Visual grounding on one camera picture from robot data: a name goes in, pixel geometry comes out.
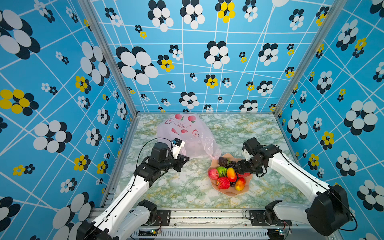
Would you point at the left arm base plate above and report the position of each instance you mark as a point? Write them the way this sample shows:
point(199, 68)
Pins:
point(159, 218)

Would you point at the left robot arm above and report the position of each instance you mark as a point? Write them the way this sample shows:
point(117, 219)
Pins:
point(127, 213)

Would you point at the pink scalloped fruit plate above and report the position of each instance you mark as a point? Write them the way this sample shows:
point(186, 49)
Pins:
point(231, 192)

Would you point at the left aluminium corner post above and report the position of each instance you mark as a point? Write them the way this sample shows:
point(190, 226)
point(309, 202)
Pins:
point(90, 15)

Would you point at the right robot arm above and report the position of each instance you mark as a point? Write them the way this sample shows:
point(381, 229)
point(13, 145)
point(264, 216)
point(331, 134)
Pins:
point(328, 208)

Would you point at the aluminium front rail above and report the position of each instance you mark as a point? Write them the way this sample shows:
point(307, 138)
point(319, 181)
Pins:
point(222, 224)

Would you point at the purple grape bunch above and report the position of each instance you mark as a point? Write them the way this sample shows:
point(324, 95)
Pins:
point(232, 164)

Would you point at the right green circuit board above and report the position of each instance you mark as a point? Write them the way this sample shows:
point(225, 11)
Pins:
point(276, 234)

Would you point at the dark mangosteen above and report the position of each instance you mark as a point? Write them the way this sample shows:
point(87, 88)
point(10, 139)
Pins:
point(223, 162)

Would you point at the aluminium corner post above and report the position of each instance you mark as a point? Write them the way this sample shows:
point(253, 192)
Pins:
point(323, 31)
point(90, 15)

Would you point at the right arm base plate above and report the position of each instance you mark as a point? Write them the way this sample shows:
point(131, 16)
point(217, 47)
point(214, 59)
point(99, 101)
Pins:
point(258, 219)

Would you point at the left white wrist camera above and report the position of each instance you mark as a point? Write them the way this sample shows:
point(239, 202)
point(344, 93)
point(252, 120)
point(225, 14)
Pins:
point(176, 147)

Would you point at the red yellow peach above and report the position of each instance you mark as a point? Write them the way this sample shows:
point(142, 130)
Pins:
point(240, 184)

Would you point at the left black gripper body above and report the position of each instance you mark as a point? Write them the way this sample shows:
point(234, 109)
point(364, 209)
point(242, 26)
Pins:
point(170, 163)

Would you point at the green circuit board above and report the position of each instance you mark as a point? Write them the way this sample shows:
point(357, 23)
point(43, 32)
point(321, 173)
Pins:
point(149, 233)
point(276, 234)

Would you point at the pink plastic bag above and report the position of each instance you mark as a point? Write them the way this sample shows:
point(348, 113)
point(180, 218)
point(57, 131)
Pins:
point(198, 138)

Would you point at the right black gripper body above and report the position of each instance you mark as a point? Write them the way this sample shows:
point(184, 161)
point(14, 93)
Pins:
point(246, 166)

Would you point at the green apple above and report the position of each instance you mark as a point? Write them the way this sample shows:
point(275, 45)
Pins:
point(222, 171)

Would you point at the left green circuit board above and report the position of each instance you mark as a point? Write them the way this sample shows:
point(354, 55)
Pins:
point(149, 233)

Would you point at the pink red apple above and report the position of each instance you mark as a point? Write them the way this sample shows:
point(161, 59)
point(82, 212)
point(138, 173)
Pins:
point(213, 174)

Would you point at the red pomegranate fruit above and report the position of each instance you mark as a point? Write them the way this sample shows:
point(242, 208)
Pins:
point(244, 175)

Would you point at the right aluminium corner post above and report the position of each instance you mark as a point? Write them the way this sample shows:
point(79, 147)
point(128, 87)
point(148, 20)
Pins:
point(323, 31)

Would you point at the red orange mango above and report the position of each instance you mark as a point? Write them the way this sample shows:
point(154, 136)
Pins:
point(232, 175)

